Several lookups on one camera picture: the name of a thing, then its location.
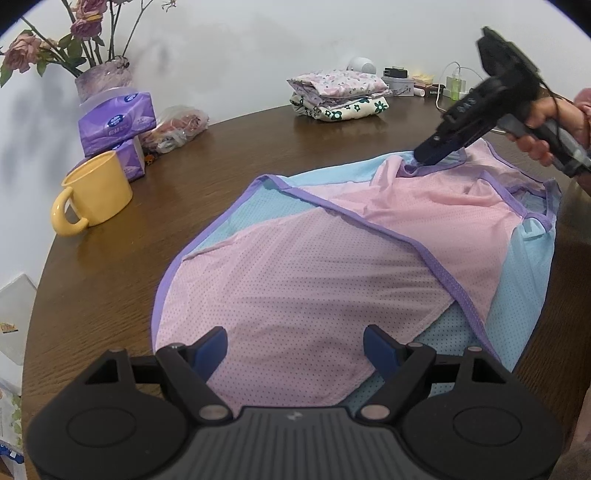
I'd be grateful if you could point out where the white robot-shaped speaker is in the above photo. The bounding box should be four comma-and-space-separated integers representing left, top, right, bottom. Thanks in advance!
347, 56, 377, 75

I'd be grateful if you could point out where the white charging cable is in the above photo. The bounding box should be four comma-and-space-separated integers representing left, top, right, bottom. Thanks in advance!
434, 61, 485, 114

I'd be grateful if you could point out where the green spray bottle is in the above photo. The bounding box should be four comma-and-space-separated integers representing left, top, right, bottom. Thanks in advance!
446, 71, 467, 101

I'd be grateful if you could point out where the clear plastic snack bag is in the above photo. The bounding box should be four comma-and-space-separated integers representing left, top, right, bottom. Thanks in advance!
141, 105, 209, 154

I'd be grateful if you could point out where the person's right hand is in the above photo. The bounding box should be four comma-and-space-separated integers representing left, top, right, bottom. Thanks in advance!
505, 93, 588, 168

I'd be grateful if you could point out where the grey metal tin box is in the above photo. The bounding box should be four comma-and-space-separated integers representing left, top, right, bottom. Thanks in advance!
383, 75, 415, 97

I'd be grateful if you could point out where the pink and blue mesh garment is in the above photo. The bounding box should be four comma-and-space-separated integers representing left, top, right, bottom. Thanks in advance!
151, 137, 561, 407

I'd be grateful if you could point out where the purple tissue pack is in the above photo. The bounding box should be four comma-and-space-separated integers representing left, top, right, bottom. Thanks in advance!
78, 91, 158, 158
111, 136, 146, 182

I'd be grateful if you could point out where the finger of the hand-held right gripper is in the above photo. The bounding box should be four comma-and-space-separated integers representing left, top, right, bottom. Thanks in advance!
413, 130, 455, 160
418, 144, 467, 168

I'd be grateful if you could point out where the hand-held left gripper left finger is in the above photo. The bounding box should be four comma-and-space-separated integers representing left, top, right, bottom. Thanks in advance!
83, 326, 230, 423

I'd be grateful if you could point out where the purple mottled vase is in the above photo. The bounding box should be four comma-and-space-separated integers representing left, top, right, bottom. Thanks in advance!
75, 58, 134, 104

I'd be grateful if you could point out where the white flat box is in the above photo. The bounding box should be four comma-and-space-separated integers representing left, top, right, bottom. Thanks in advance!
0, 273, 38, 365

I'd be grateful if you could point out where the person's right forearm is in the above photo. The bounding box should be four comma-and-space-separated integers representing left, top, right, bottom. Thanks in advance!
573, 87, 591, 141

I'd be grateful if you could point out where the printed package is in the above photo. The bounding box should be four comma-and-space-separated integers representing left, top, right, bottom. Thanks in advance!
0, 378, 25, 464

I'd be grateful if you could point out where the dried rose bouquet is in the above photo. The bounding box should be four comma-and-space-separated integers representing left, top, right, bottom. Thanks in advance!
0, 0, 178, 88

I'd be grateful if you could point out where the yellow mug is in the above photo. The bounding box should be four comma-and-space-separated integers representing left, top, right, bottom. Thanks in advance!
50, 151, 134, 237

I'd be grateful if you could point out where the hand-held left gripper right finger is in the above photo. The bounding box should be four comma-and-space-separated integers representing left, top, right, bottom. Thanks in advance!
358, 324, 509, 421

